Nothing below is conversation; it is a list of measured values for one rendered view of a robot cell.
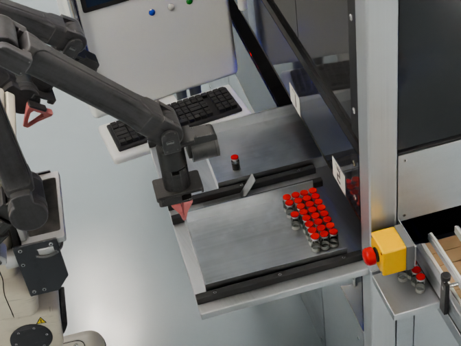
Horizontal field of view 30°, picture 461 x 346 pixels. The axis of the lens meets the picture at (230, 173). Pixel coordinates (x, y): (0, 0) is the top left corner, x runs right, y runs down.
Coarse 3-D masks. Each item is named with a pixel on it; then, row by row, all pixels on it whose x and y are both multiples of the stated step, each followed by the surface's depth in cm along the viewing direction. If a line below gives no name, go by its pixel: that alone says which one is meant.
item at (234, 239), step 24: (264, 192) 218; (288, 192) 219; (192, 216) 217; (216, 216) 218; (240, 216) 217; (264, 216) 216; (192, 240) 207; (216, 240) 211; (240, 240) 210; (264, 240) 209; (288, 240) 208; (216, 264) 205; (240, 264) 204; (264, 264) 203; (288, 264) 198; (216, 288) 197
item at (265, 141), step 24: (240, 120) 245; (264, 120) 247; (288, 120) 246; (240, 144) 240; (264, 144) 238; (288, 144) 237; (312, 144) 236; (216, 168) 233; (240, 168) 232; (264, 168) 230; (288, 168) 226
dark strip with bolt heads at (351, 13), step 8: (352, 0) 162; (352, 8) 163; (352, 16) 164; (352, 24) 165; (352, 32) 167; (352, 40) 168; (352, 48) 169; (352, 56) 171; (352, 64) 172; (352, 72) 173; (352, 80) 175; (352, 88) 176; (352, 96) 178; (352, 104) 179; (352, 112) 181; (352, 120) 182; (352, 128) 184
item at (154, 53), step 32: (64, 0) 245; (96, 0) 247; (128, 0) 251; (160, 0) 256; (192, 0) 259; (224, 0) 264; (96, 32) 254; (128, 32) 258; (160, 32) 262; (192, 32) 266; (224, 32) 271; (128, 64) 264; (160, 64) 268; (192, 64) 273; (224, 64) 277; (160, 96) 275
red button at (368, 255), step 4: (364, 248) 186; (368, 248) 185; (372, 248) 184; (364, 252) 184; (368, 252) 184; (372, 252) 184; (364, 256) 184; (368, 256) 183; (372, 256) 183; (364, 260) 185; (368, 260) 184; (372, 260) 184; (376, 260) 184; (368, 264) 184; (372, 264) 184
